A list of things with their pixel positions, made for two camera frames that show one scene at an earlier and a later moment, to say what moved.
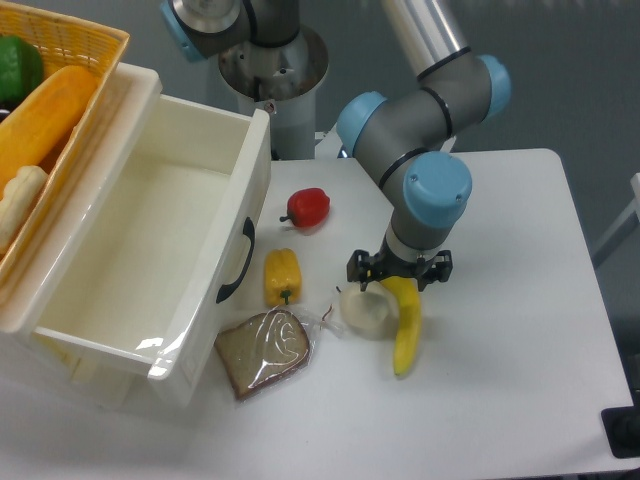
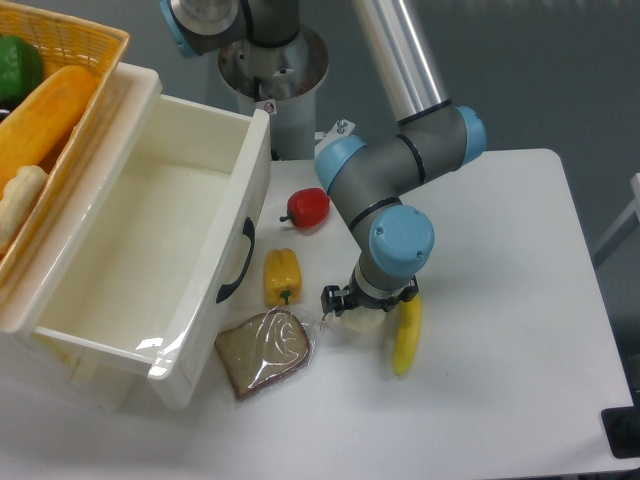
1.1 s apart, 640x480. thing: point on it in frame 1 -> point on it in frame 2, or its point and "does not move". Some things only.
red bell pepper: [308, 207] does not move
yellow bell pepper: [283, 279] does not move
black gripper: [385, 263] -> [344, 300]
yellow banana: [408, 293] does not move
